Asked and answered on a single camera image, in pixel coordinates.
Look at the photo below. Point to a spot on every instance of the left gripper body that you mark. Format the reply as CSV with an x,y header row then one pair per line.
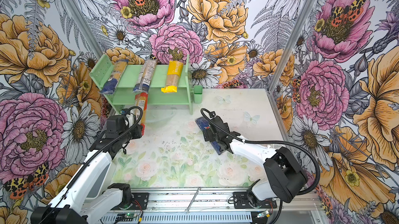
x,y
135,134

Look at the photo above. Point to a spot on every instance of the spaghetti bag with white label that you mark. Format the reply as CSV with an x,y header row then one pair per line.
x,y
145,76

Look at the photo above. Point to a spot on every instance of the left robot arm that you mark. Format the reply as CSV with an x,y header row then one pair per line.
x,y
68,206

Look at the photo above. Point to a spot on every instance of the small board right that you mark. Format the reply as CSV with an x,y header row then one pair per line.
x,y
263,214

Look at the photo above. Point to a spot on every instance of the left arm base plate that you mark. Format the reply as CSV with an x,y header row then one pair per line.
x,y
140,202

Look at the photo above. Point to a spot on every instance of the white grey bin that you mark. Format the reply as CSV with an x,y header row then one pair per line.
x,y
102,182

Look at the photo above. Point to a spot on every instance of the metal rod on rail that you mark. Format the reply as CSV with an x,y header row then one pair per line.
x,y
187,210

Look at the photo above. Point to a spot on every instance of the green cup on shelf side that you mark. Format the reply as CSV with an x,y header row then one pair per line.
x,y
197,94

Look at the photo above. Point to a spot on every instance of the green wooden shelf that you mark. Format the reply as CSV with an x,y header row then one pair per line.
x,y
124,96

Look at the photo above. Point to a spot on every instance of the yellow spaghetti bag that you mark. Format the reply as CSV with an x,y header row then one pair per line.
x,y
173,76

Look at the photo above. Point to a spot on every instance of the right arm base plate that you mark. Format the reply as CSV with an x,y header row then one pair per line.
x,y
244,200

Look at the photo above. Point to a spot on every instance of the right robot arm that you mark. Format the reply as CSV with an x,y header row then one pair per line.
x,y
285,177

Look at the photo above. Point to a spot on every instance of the spaghetti bag with blue end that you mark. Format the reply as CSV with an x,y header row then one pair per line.
x,y
115,76

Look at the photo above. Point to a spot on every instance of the green circuit board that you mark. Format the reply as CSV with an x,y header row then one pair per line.
x,y
128,217

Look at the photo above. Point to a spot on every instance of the red spaghetti bag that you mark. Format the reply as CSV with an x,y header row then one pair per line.
x,y
141,100

